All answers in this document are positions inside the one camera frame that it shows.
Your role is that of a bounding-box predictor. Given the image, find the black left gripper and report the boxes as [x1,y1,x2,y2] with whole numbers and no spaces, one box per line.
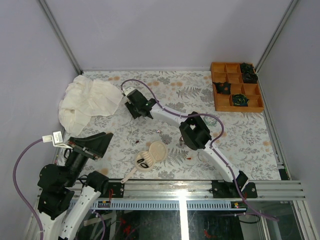
[66,131,116,188]

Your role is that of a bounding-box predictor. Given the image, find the beige round jewelry case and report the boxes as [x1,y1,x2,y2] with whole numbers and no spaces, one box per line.
[120,141,168,184]

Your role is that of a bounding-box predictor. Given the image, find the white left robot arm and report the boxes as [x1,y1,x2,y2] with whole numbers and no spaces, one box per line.
[37,132,113,240]

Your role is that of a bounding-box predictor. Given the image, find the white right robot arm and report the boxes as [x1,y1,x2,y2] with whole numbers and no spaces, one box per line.
[123,87,249,198]

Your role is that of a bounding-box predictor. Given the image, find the crumpled white cloth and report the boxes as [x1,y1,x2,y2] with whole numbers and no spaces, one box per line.
[58,75,123,136]

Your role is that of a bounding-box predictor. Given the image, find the black flower orange dots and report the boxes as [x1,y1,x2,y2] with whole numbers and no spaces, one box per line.
[213,81,231,95]

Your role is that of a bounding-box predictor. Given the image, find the black flower yellow green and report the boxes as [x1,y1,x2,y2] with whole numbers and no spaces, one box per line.
[231,93,249,107]

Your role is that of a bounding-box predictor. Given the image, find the wooden compartment tray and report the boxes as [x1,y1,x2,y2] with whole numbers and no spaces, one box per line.
[210,62,264,113]

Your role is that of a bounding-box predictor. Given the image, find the floral patterned table mat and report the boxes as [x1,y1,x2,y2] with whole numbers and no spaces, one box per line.
[80,71,281,180]

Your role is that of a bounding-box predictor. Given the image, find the black fabric flower top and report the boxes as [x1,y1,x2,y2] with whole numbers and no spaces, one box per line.
[239,62,255,74]

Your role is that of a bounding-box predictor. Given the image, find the black fabric flower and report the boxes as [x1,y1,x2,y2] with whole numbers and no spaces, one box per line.
[239,62,255,74]
[242,72,258,84]

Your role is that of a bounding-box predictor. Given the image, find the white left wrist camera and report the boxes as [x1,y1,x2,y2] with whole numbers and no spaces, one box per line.
[42,131,72,149]

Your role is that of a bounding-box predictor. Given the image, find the aluminium front rail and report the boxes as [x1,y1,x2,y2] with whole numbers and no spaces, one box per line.
[34,178,307,201]

